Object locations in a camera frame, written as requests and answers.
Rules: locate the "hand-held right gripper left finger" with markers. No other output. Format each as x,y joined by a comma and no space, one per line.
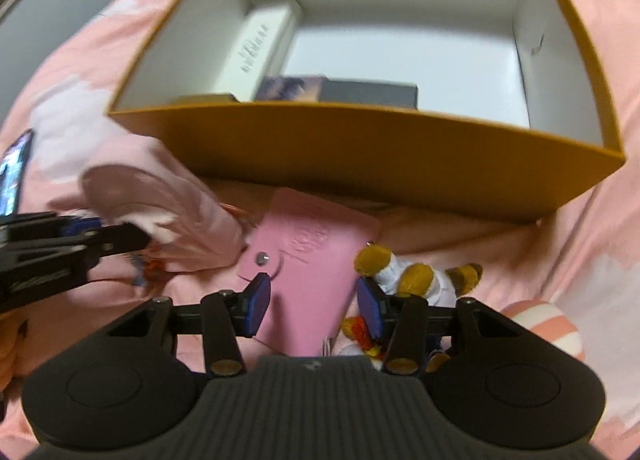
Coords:
257,305

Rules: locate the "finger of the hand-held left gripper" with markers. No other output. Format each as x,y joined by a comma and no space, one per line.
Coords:
125,239
77,226

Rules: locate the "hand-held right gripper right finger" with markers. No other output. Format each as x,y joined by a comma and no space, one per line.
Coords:
369,307

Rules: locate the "pink snap wallet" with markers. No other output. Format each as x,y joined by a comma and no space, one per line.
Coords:
310,270

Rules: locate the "pink cloth pouch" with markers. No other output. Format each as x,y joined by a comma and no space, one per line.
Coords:
190,220

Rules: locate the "orange cardboard box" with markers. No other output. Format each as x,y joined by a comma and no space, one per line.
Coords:
375,159

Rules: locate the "dark grey box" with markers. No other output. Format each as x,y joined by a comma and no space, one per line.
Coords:
370,92

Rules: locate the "dark printed card pack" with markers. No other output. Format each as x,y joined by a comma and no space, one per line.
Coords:
290,88

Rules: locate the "long white box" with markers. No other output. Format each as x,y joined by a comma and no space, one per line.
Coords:
255,44

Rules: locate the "duck plush toy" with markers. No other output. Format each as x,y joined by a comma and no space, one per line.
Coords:
357,331

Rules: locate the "orange tassel charm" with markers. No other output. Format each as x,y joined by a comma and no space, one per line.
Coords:
152,271

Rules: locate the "smartphone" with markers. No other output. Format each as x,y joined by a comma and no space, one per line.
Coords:
12,174

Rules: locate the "pink striped plush toy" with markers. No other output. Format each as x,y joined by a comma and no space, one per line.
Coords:
550,330

